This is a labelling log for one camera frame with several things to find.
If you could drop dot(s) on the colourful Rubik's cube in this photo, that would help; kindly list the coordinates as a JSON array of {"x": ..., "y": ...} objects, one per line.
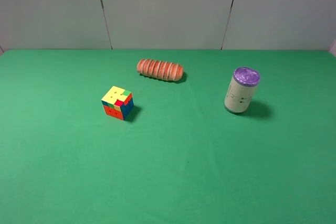
[{"x": 118, "y": 102}]

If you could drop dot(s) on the green table cloth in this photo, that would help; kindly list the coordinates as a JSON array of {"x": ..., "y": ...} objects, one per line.
[{"x": 180, "y": 156}]

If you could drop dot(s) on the white roll with purple ends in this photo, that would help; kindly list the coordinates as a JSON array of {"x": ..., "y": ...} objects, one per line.
[{"x": 242, "y": 88}]

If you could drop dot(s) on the orange ridged bread loaf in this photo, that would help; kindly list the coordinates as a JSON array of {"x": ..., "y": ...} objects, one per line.
[{"x": 161, "y": 70}]

